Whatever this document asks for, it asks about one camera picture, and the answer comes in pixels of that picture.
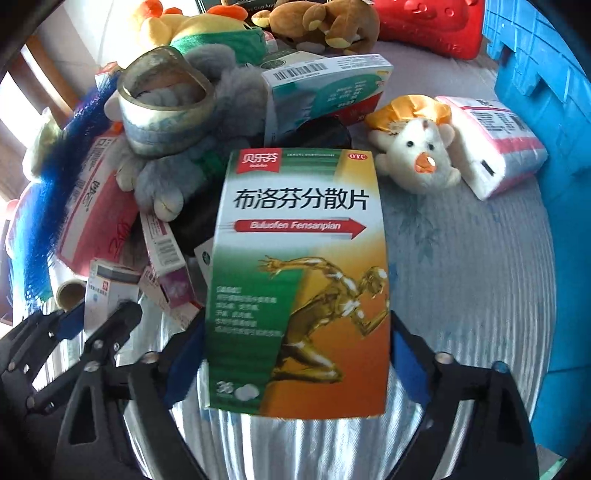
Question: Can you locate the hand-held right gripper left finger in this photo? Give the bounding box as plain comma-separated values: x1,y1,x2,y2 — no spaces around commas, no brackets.
55,316,208,480

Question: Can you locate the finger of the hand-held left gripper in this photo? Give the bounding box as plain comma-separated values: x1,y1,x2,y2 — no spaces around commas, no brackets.
0,304,88,374
28,301,144,411

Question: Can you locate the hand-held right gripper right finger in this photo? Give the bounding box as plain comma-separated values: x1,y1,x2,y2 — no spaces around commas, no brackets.
390,314,539,480

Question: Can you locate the green and orange medicine box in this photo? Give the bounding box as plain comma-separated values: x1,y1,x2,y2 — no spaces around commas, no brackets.
203,148,393,418

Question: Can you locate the blue plastic crate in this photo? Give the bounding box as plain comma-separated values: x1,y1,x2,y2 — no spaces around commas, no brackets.
482,0,591,457

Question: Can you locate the white box with red logo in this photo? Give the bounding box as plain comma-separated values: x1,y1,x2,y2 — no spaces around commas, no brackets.
85,258,141,333

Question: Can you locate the pink medicine box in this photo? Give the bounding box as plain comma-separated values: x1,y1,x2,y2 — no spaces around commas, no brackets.
141,210,204,330

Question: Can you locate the small white box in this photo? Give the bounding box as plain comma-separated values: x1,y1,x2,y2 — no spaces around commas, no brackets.
194,237,215,282

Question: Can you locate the red and white box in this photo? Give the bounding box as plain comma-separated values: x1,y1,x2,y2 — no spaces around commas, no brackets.
58,134,139,275

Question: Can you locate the clear tape roll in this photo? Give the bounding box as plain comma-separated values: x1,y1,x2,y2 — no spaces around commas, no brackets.
117,46,215,155

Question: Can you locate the white plush with yellow hat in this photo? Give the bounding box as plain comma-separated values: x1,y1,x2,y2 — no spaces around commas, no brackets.
365,95,462,192

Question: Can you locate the pink and white tissue pack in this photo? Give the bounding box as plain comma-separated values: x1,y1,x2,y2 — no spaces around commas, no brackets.
436,96,548,201

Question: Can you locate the grey plush koala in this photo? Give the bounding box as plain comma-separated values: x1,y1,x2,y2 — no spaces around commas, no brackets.
104,46,269,222

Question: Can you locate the teal and white medicine box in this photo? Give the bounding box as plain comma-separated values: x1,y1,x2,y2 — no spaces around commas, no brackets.
261,53,393,144

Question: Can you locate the yellow and green plush toy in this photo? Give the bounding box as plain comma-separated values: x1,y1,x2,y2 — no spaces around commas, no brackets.
134,0,266,61

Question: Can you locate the black gift box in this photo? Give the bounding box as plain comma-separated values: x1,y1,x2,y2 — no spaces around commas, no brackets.
194,0,278,14

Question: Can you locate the red bear-shaped suitcase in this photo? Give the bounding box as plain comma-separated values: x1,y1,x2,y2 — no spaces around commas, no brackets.
372,0,488,61

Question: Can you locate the brown plush bear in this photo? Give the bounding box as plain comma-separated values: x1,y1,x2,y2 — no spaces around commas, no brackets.
252,0,379,56

